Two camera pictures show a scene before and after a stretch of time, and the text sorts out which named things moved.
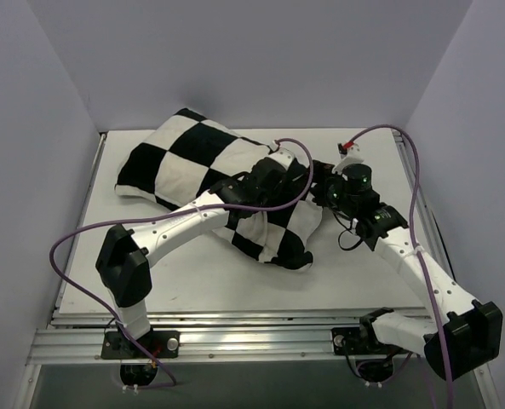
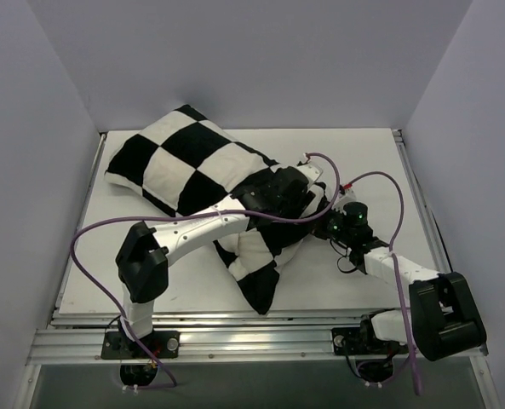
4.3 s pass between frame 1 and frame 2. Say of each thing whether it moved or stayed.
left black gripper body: moved
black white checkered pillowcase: moved
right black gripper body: moved
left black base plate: stayed
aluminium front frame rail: stayed
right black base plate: stayed
